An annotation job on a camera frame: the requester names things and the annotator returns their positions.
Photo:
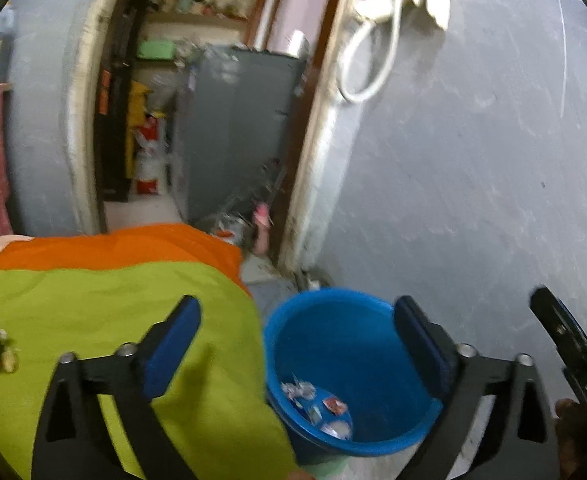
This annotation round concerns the blue plastic bucket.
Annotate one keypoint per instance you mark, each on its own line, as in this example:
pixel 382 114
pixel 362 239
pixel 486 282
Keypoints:
pixel 346 345

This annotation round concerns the grey refrigerator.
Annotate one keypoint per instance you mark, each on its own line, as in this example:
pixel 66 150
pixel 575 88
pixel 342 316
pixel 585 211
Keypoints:
pixel 231 125

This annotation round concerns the steel pot on floor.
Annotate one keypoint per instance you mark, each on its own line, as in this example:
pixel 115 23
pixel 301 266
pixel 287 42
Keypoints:
pixel 229 228

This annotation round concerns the colourful patchwork table cloth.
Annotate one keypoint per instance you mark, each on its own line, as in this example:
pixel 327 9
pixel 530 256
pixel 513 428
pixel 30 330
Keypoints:
pixel 89 294

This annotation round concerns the pink bottle on floor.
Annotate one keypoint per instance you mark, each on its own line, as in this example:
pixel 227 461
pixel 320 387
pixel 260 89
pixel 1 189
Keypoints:
pixel 262 224

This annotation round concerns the person's right hand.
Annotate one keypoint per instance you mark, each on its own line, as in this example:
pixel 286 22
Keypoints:
pixel 571 433

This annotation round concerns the wooden shelf unit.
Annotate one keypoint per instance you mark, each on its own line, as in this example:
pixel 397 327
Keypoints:
pixel 203 21

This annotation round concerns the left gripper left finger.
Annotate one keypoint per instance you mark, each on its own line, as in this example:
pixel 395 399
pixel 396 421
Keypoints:
pixel 72 438

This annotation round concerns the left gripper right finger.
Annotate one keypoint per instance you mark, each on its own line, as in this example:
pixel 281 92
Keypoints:
pixel 519 440

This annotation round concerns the green plastic box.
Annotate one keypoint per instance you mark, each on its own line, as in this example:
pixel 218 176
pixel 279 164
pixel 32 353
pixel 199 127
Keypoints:
pixel 156 50

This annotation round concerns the yellow bag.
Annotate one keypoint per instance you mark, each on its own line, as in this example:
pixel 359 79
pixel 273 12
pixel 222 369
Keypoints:
pixel 135 117

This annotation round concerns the red white wrapper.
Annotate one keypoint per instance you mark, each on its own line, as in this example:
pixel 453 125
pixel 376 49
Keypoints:
pixel 335 405

